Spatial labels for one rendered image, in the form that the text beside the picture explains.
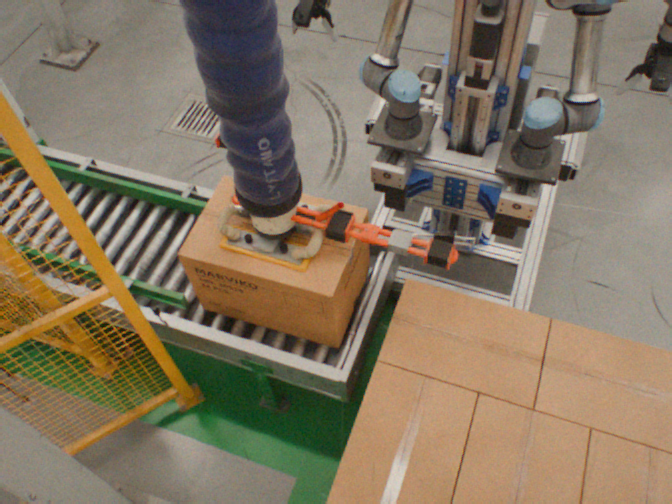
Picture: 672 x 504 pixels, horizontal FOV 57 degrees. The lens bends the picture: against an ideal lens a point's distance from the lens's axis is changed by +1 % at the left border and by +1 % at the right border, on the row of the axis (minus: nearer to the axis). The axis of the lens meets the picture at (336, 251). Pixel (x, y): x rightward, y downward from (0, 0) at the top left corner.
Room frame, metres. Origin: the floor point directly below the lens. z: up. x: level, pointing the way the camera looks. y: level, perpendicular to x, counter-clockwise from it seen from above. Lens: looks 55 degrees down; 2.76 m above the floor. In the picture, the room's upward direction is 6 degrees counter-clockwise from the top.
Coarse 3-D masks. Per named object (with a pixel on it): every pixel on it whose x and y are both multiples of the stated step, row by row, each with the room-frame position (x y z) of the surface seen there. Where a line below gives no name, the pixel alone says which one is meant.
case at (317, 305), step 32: (224, 192) 1.60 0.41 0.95; (192, 256) 1.31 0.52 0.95; (224, 256) 1.30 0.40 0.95; (320, 256) 1.26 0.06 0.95; (352, 256) 1.27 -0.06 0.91; (224, 288) 1.27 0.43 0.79; (256, 288) 1.21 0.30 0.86; (288, 288) 1.15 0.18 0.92; (320, 288) 1.12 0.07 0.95; (352, 288) 1.25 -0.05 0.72; (256, 320) 1.23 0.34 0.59; (288, 320) 1.16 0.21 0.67; (320, 320) 1.11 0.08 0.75
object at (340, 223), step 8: (336, 216) 1.31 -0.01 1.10; (344, 216) 1.31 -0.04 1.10; (352, 216) 1.30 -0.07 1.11; (328, 224) 1.28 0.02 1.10; (336, 224) 1.28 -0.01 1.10; (344, 224) 1.27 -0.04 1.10; (328, 232) 1.25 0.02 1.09; (336, 232) 1.24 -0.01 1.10; (344, 232) 1.24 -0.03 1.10; (336, 240) 1.24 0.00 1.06; (344, 240) 1.23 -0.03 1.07
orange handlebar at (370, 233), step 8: (232, 200) 1.44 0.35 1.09; (296, 208) 1.37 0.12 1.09; (304, 208) 1.37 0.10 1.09; (296, 216) 1.33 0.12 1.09; (312, 224) 1.30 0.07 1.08; (320, 224) 1.29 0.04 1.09; (352, 224) 1.28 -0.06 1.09; (360, 224) 1.27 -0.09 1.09; (368, 224) 1.27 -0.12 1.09; (352, 232) 1.24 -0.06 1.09; (368, 232) 1.23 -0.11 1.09; (376, 232) 1.23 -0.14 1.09; (384, 232) 1.23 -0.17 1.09; (368, 240) 1.21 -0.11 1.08; (376, 240) 1.20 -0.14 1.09; (384, 240) 1.20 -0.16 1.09; (416, 240) 1.18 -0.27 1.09; (424, 240) 1.18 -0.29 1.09; (408, 248) 1.15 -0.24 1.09; (416, 248) 1.15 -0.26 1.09; (456, 256) 1.11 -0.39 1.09
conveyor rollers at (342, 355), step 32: (0, 192) 2.10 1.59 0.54; (32, 192) 2.07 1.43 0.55; (96, 192) 2.04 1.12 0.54; (32, 224) 1.88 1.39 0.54; (96, 224) 1.86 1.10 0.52; (128, 224) 1.82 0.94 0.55; (192, 224) 1.79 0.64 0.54; (64, 256) 1.67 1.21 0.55; (128, 256) 1.64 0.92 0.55; (384, 256) 1.50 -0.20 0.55; (192, 288) 1.43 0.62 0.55; (192, 320) 1.28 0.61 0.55; (224, 320) 1.27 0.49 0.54; (352, 320) 1.21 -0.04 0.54; (320, 352) 1.08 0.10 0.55
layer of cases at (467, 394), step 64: (448, 320) 1.16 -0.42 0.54; (512, 320) 1.14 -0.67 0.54; (384, 384) 0.92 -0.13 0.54; (448, 384) 0.90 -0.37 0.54; (512, 384) 0.87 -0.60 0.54; (576, 384) 0.85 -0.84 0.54; (640, 384) 0.83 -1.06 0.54; (384, 448) 0.68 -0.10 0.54; (448, 448) 0.66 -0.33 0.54; (512, 448) 0.64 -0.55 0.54; (576, 448) 0.62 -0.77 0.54; (640, 448) 0.60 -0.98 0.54
